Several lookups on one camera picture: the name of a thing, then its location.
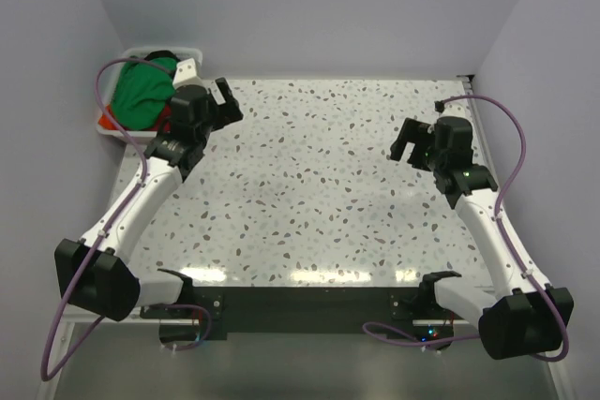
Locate green t shirt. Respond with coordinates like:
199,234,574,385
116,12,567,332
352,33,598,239
110,58,178,131

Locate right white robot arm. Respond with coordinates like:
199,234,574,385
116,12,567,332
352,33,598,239
390,116,574,362

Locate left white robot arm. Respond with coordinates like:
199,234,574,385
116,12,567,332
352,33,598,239
54,78,243,321

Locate red t shirt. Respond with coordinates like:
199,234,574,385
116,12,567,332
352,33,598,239
152,106,172,134

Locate white laundry basket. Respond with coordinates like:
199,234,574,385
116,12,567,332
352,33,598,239
96,45,203,144

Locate black t shirt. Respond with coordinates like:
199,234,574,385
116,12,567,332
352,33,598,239
143,50,180,62

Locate orange t shirt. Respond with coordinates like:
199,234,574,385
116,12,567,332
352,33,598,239
97,105,118,131

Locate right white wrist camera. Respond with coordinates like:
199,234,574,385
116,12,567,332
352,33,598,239
434,100,470,122

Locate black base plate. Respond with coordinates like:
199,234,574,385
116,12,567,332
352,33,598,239
141,287,459,344

